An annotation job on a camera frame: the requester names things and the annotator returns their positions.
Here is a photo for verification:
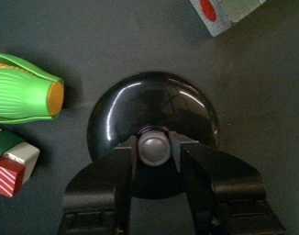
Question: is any small red white green box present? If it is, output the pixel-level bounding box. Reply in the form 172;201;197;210
0;124;41;198

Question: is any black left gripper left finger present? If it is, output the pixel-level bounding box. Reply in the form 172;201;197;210
57;135;140;235

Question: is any black round bowl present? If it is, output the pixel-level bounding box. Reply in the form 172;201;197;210
85;71;220;200

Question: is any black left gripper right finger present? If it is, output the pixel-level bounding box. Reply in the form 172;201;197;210
168;130;288;235

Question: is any green toy corn cob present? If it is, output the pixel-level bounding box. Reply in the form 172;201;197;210
0;50;66;125

